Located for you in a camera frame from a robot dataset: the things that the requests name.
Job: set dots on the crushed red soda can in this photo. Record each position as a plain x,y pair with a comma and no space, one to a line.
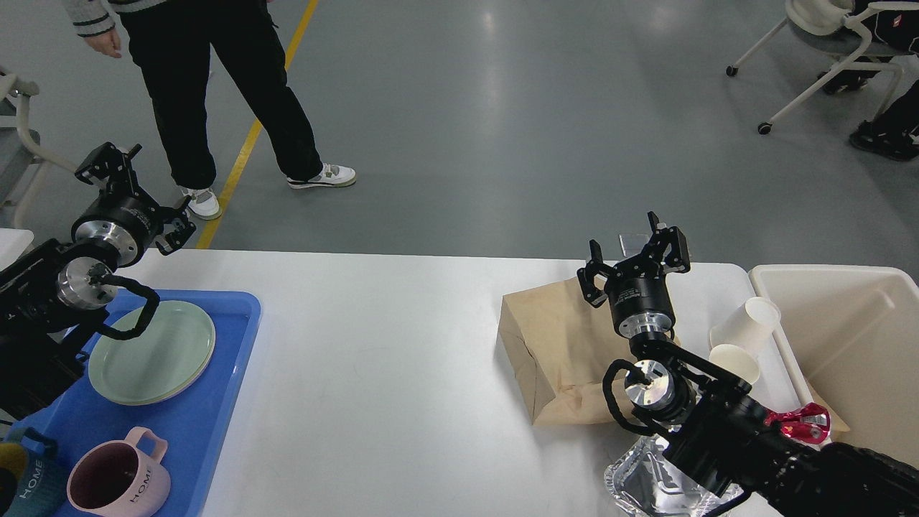
810,424

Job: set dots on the white chair left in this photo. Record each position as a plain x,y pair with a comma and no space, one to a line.
25,162

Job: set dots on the light green plate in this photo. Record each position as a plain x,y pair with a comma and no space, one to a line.
171,353

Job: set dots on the beige plastic bin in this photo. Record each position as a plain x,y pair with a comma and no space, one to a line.
849,336

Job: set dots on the upright white paper cup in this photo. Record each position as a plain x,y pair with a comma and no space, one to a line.
737,361

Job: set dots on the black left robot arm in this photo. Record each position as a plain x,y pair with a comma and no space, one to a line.
57,296

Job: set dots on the lying white paper cup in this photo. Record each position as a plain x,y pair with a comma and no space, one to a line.
749,327

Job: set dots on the white office chair right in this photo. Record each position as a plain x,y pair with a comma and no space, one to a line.
831,28

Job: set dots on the blue and yellow mug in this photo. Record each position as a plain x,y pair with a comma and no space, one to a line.
33,481

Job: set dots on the pink mug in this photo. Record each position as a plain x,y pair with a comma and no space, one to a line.
122,477

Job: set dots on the blue plastic tray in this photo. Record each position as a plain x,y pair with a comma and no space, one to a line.
194,422

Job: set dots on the aluminium foil tray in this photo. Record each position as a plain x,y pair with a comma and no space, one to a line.
643,483

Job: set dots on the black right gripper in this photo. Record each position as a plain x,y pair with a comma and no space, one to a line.
639,301

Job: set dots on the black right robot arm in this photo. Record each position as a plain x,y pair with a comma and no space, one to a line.
717,434

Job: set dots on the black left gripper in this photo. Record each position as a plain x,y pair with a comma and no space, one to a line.
120,217

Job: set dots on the white table edge left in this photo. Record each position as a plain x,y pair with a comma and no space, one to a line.
13,244

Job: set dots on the brown paper bag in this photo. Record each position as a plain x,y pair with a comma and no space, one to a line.
560,348

